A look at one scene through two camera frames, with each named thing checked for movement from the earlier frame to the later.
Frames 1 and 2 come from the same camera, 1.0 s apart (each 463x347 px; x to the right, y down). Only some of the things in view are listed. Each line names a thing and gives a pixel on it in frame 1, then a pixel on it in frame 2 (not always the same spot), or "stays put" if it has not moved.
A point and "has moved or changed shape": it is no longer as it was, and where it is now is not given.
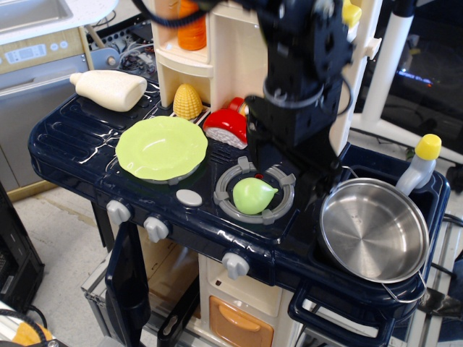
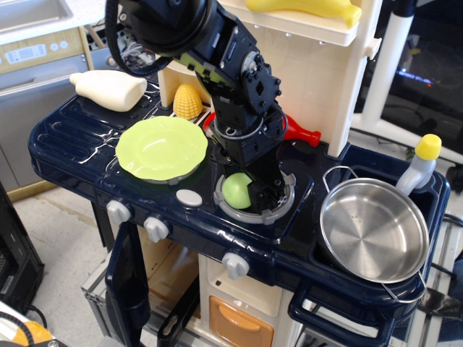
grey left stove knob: x=118 y=212 stays put
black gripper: x=306 y=131 -> x=255 y=157
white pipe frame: x=386 y=69 stays put
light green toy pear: x=252 y=195 has moved or changed shape
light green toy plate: x=161 y=147 stays put
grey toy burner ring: x=244 y=165 stays put
